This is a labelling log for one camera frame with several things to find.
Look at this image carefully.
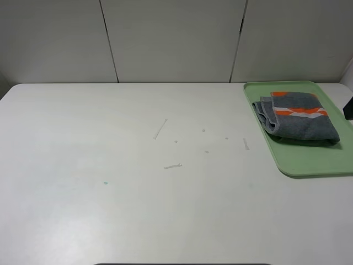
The green plastic tray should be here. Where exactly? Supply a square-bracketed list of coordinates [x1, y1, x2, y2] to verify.
[243, 81, 352, 178]

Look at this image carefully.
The grey and orange towel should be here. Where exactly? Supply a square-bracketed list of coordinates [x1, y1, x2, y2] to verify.
[252, 91, 340, 145]

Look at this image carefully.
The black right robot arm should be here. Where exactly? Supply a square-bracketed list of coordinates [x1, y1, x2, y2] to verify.
[343, 98, 353, 120]

